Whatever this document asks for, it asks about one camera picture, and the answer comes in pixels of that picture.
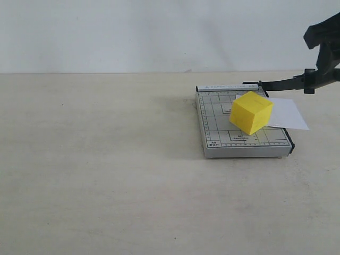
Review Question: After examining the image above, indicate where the white paper sheet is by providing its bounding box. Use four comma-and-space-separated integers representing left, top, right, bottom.
235, 95, 310, 131

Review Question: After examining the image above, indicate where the yellow foam cube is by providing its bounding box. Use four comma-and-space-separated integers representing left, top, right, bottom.
229, 91, 274, 135

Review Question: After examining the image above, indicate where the black cutter blade handle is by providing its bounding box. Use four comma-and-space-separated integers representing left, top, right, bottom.
242, 68, 339, 94

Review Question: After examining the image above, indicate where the grey paper cutter base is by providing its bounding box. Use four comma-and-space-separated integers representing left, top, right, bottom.
196, 82, 295, 158

